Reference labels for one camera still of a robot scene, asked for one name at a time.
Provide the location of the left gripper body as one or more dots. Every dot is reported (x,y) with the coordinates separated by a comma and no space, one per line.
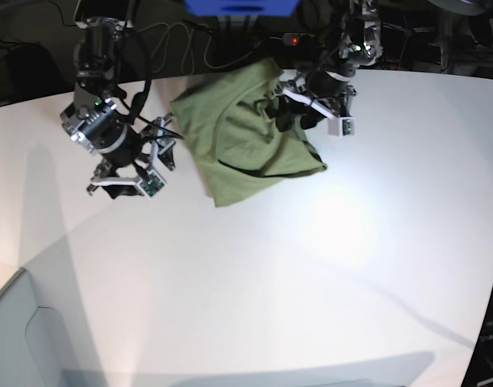
(328,91)

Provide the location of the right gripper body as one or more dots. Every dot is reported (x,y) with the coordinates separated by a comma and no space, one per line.
(127,158)

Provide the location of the green T-shirt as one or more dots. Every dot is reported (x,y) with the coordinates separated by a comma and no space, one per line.
(238,137)

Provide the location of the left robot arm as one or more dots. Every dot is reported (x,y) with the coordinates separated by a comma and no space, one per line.
(350,41)

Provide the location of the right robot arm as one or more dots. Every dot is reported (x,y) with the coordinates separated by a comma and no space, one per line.
(97,93)

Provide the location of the black power strip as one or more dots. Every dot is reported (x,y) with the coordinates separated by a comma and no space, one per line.
(295,40)

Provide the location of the blue box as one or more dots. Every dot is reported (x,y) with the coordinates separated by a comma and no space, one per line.
(280,8)

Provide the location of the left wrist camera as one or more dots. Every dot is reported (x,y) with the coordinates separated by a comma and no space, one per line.
(341,126)

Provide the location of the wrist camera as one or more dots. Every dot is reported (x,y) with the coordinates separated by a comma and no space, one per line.
(152,184)
(341,126)

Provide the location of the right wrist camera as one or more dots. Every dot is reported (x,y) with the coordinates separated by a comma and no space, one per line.
(152,184)

